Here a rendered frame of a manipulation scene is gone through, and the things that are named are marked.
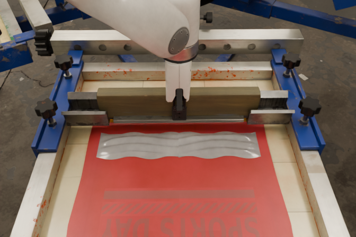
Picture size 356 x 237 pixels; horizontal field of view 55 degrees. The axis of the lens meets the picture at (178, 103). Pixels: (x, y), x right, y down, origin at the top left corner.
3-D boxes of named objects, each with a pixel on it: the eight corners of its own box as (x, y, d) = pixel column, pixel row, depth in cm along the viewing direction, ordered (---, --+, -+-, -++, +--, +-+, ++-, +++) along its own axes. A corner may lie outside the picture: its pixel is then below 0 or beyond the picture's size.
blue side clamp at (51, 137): (63, 166, 74) (54, 146, 69) (39, 166, 74) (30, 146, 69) (87, 77, 96) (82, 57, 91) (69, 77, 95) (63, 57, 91)
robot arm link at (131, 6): (29, -24, 44) (128, 39, 62) (82, 15, 37) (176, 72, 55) (64, -81, 43) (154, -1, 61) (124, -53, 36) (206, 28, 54)
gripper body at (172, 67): (160, 31, 69) (162, 73, 77) (158, 62, 62) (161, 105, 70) (196, 30, 69) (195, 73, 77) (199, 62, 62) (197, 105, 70)
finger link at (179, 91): (176, 70, 68) (176, 81, 73) (176, 107, 66) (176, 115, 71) (181, 70, 68) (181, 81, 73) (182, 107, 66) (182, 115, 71)
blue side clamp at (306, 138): (316, 164, 75) (326, 144, 70) (293, 164, 75) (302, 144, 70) (284, 75, 96) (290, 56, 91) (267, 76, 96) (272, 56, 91)
